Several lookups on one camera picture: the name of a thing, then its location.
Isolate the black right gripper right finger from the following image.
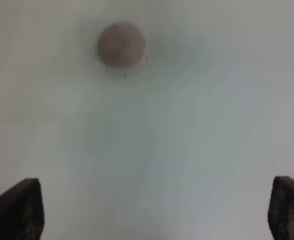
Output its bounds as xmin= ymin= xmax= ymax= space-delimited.
xmin=268 ymin=176 xmax=294 ymax=240

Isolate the pink peach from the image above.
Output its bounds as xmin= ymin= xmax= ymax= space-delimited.
xmin=97 ymin=22 xmax=146 ymax=69

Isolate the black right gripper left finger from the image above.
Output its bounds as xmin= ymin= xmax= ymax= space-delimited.
xmin=0 ymin=178 xmax=44 ymax=240

